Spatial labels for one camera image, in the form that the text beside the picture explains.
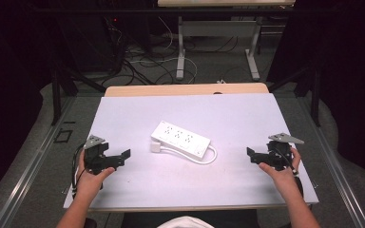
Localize white power plug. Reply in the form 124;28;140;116
149;141;163;154

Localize black metal stand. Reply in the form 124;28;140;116
50;61;107;126
266;61;323;128

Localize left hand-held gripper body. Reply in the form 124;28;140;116
83;134;122;176

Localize person's right hand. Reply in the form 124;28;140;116
259;146;302;193

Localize tangle of floor cables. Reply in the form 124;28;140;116
103;17;245;86

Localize person's left hand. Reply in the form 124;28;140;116
75;148;117;199

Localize white power strip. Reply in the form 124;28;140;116
150;120;212;162

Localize aluminium floor rail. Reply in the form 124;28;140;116
298;96;365;228
0;96;78;228

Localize person's white shirt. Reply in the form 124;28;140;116
156;215;216;228

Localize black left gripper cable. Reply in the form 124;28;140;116
71;142;87;200

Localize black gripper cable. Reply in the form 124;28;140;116
274;151;300;179
71;142;87;200

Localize person's dark pants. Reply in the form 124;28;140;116
120;208;261;228

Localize white metal desk frame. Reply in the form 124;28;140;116
175;15;264;82

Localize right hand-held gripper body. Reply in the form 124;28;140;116
265;132;305;172

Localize white power strip cable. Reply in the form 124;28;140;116
158;143;219;166

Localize dark computer tower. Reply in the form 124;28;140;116
70;13;126;74

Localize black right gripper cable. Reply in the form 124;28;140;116
274;151;300;179

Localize wooden table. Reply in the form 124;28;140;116
104;82;271;98

